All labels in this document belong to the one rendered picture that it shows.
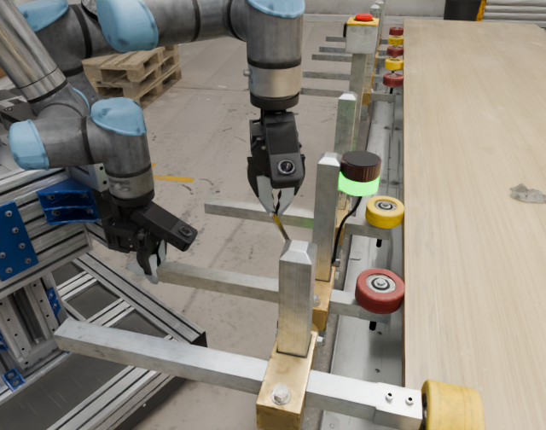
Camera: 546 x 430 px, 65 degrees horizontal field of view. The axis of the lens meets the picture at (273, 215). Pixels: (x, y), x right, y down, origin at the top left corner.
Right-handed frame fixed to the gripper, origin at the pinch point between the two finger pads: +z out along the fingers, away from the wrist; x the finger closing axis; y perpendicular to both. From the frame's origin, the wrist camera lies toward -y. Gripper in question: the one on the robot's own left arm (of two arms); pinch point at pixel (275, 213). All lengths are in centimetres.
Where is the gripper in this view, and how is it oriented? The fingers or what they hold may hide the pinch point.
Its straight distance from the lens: 71.5
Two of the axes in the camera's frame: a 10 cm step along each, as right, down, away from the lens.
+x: -9.9, 0.7, -0.9
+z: 0.0, 8.1, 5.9
